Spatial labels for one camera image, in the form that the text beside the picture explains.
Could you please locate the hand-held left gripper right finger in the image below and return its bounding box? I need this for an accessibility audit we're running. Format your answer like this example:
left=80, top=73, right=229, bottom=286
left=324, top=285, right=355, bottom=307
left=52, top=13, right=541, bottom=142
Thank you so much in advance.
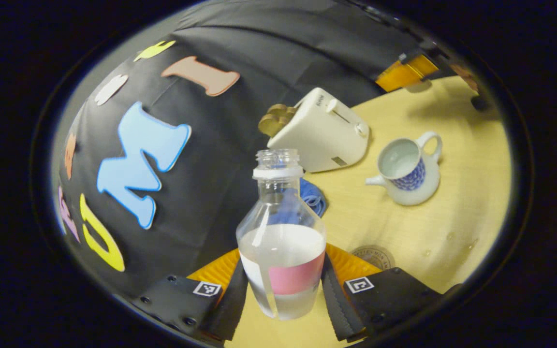
left=321, top=243, right=461, bottom=342

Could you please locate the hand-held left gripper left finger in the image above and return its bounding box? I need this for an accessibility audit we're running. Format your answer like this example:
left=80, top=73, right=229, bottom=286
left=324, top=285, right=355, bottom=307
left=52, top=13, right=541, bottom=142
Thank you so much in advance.
left=131, top=249, right=249, bottom=346

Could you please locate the round brown coaster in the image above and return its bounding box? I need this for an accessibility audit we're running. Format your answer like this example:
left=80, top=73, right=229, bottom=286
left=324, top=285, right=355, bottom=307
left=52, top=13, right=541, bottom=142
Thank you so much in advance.
left=351, top=245, right=396, bottom=270

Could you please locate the clear water bottle pink label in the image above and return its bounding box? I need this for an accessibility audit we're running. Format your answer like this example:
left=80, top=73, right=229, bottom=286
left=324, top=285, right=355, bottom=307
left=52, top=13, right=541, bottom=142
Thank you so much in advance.
left=236, top=148, right=328, bottom=321

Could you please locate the white blue patterned teacup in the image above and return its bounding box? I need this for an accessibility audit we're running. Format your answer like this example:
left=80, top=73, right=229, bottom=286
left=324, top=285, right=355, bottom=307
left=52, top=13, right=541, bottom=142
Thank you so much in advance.
left=366, top=131, right=443, bottom=206

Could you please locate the white toaster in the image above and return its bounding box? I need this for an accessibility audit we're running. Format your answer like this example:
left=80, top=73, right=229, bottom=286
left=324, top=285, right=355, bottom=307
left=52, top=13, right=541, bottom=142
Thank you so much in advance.
left=267, top=87, right=371, bottom=173

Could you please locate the blue folded towel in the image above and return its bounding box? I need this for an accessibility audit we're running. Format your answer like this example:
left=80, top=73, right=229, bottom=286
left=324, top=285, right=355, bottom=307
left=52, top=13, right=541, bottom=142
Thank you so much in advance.
left=300, top=178, right=328, bottom=218

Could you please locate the brown toast slice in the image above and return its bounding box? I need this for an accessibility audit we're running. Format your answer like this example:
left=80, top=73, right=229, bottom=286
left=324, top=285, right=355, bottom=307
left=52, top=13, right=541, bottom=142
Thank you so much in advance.
left=268, top=103, right=299, bottom=121
left=258, top=112, right=293, bottom=137

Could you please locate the black backdrop cloth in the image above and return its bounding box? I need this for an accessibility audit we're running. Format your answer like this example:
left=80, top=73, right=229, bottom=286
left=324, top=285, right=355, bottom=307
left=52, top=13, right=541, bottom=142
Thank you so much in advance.
left=54, top=0, right=429, bottom=298

